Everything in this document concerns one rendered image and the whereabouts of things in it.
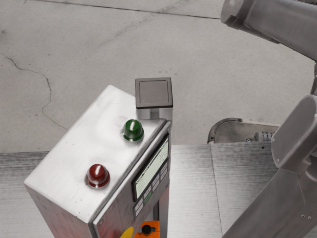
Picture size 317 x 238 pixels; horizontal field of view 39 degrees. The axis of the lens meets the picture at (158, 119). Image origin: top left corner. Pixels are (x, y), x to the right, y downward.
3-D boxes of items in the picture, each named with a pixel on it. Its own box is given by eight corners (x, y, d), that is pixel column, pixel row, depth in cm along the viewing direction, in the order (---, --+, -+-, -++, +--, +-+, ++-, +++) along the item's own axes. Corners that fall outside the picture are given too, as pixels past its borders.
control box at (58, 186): (54, 239, 65) (20, 182, 50) (119, 154, 73) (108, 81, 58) (109, 276, 62) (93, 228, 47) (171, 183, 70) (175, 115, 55)
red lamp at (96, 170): (82, 182, 50) (79, 172, 48) (96, 165, 51) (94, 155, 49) (101, 193, 49) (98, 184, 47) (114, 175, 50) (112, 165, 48)
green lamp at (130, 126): (118, 137, 53) (116, 126, 51) (130, 122, 54) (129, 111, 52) (136, 147, 52) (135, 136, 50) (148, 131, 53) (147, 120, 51)
